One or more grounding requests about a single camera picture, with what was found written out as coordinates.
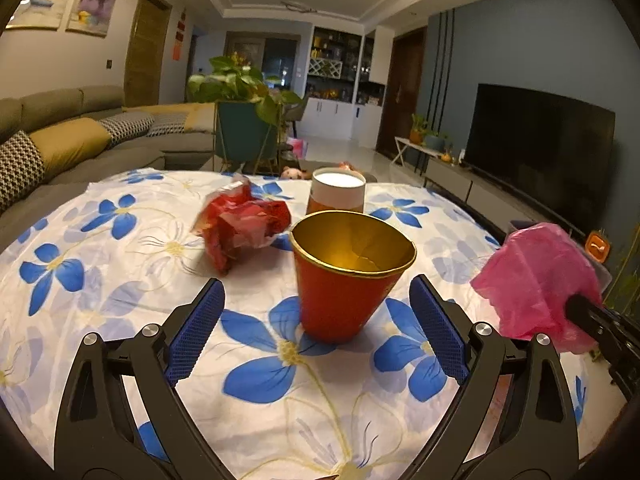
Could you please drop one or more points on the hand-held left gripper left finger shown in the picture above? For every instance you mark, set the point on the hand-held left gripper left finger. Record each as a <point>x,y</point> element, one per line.
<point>197,332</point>

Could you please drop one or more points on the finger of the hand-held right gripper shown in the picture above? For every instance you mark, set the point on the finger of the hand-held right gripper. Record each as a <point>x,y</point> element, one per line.
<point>600,320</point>

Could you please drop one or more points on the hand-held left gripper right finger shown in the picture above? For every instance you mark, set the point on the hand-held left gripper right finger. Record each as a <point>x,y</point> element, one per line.
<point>440,332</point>

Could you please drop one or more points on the pink plastic bag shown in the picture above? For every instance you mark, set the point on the pink plastic bag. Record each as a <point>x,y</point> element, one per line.
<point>542,280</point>

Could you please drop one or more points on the red cup with gold inside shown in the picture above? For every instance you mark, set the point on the red cup with gold inside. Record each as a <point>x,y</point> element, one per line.
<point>350,280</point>

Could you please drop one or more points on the leafy plant on gold stand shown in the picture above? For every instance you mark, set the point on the leafy plant on gold stand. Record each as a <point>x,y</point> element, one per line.
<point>626,272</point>

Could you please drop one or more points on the orange square speaker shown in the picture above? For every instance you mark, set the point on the orange square speaker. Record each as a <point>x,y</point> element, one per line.
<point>596,247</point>

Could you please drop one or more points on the blue floral tablecloth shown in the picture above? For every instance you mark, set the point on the blue floral tablecloth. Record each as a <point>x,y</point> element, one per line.
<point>125,270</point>

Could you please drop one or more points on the crumpled red wrapper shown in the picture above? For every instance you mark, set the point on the crumpled red wrapper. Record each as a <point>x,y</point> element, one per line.
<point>240,227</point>

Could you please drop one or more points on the grey television stand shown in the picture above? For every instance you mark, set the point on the grey television stand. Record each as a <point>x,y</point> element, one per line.
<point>475,187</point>

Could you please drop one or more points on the orange and white paper cup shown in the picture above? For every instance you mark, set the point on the orange and white paper cup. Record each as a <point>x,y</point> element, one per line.
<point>336,192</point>

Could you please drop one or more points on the black television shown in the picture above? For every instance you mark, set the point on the black television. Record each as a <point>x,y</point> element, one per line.
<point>540,155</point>

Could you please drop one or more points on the pink pig toy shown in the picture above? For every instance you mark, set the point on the pink pig toy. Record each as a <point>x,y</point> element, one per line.
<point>292,173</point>

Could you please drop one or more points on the small white folding table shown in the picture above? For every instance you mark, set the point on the small white folding table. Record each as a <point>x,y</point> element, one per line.
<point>412,147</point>

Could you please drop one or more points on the plant in blue pot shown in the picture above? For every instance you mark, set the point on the plant in blue pot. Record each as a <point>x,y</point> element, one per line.
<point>436,141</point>

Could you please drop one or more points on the grey sofa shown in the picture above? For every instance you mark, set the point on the grey sofa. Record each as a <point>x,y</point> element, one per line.
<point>65,180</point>

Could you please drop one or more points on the plant in orange pot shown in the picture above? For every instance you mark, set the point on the plant in orange pot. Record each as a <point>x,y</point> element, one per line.
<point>419,130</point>

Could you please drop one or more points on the pink bag on floor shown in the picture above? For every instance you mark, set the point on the pink bag on floor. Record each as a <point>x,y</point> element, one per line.
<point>298,147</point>

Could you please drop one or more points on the leafy plant in teal pot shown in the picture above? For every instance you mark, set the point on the leafy plant in teal pot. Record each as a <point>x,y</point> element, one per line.
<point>245,120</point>

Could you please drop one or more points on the zigzag patterned pillow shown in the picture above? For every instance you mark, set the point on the zigzag patterned pillow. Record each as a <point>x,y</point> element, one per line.
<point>125,126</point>

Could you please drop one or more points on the yellow sofa cushion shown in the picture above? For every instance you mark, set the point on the yellow sofa cushion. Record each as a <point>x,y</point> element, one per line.
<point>70,142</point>

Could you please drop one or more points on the dark brown door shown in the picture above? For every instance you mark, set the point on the dark brown door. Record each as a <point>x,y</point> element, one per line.
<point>402,92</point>

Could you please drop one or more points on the houndstooth pillow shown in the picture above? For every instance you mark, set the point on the houndstooth pillow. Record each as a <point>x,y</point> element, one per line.
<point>17,167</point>

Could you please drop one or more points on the grey dining chair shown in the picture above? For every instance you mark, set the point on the grey dining chair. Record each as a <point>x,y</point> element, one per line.
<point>296,107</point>

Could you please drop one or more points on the white display cabinet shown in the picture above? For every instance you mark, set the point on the white display cabinet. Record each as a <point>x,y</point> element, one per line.
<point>340,85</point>

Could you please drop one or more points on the light wooden door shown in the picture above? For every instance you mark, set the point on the light wooden door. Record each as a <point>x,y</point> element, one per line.
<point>145,47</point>

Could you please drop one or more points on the red wall decorations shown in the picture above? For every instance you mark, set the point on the red wall decorations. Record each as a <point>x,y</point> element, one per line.
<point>180,35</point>

